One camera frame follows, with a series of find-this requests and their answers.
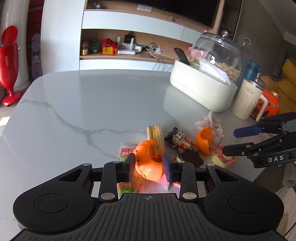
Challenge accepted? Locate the orange jack-o-lantern toy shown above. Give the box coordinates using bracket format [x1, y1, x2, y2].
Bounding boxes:
[133, 139, 164, 182]

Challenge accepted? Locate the yellow pudding cup toy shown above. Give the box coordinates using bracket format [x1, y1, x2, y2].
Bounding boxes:
[176, 149, 204, 168]

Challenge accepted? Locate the orange pumpkin bucket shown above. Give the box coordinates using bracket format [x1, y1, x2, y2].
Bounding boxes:
[250, 89, 281, 119]

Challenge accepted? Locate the pink snack packet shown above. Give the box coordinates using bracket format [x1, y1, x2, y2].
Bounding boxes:
[117, 142, 142, 197]

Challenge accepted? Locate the red-dress doll figurine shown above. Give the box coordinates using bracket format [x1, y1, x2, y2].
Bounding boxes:
[164, 128, 195, 153]

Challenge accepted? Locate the yellow cushion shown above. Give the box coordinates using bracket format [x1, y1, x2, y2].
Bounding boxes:
[260, 59, 296, 113]

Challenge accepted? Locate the orange half shell toy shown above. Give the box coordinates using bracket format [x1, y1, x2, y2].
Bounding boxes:
[196, 126, 213, 154]

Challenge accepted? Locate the cream ribbed mug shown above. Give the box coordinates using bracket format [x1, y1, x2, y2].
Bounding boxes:
[232, 78, 268, 121]

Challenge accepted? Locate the wooden stick bundle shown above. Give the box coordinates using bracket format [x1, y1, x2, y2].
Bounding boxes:
[147, 125, 165, 163]

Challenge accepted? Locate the crumpled white tissue wrapper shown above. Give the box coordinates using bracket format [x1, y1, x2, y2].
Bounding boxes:
[194, 111, 225, 146]

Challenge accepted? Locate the teal thermos bottle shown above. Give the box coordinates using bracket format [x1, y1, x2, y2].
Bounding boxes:
[243, 60, 260, 80]

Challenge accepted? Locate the white oval storage box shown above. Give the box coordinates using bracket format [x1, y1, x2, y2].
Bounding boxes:
[170, 60, 237, 113]

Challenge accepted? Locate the glass jar with nuts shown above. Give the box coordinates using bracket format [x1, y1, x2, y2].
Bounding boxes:
[188, 30, 242, 85]

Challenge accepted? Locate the black remote control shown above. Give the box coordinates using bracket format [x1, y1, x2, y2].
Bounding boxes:
[174, 48, 191, 65]

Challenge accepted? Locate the white router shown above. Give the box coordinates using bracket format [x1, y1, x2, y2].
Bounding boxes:
[117, 49, 136, 55]

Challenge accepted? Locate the red yellow gift box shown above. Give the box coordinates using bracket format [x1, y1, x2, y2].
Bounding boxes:
[101, 38, 118, 55]

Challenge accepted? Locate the black television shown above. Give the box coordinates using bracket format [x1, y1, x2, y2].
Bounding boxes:
[125, 0, 220, 27]

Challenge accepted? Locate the purple skateboard deck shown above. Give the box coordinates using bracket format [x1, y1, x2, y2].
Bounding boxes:
[31, 33, 42, 80]

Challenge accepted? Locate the red goblet-shaped bin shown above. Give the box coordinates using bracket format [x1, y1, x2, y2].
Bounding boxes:
[1, 26, 23, 106]

